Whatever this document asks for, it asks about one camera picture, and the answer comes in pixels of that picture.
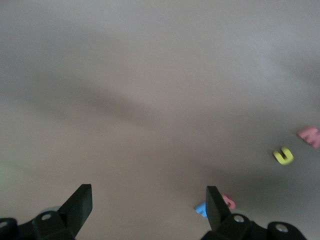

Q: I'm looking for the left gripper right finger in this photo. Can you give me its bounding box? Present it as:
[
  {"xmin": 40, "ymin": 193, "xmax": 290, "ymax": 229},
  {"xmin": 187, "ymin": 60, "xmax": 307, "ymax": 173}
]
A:
[{"xmin": 206, "ymin": 185, "xmax": 307, "ymax": 240}]

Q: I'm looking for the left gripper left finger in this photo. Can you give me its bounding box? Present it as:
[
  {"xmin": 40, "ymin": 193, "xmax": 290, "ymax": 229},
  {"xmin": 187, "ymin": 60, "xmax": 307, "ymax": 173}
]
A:
[{"xmin": 0, "ymin": 184, "xmax": 93, "ymax": 240}]

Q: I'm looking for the red foam capital Q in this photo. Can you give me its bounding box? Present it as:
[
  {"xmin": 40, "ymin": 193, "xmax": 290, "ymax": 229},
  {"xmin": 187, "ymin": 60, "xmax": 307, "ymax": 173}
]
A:
[{"xmin": 221, "ymin": 193, "xmax": 237, "ymax": 210}]

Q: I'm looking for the blue foam capital W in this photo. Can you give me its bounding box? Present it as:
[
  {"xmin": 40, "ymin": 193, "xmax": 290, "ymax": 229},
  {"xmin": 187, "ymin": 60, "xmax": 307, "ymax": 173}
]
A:
[{"xmin": 194, "ymin": 202, "xmax": 208, "ymax": 218}]

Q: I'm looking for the yellow foam small u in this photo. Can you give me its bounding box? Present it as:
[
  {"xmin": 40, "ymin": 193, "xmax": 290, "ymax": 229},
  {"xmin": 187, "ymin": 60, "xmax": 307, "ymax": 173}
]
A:
[{"xmin": 272, "ymin": 147, "xmax": 295, "ymax": 166}]

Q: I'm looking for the red foam small w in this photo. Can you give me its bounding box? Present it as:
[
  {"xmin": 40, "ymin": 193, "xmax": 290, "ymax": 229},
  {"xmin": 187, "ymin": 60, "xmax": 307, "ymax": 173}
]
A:
[{"xmin": 297, "ymin": 126, "xmax": 320, "ymax": 150}]

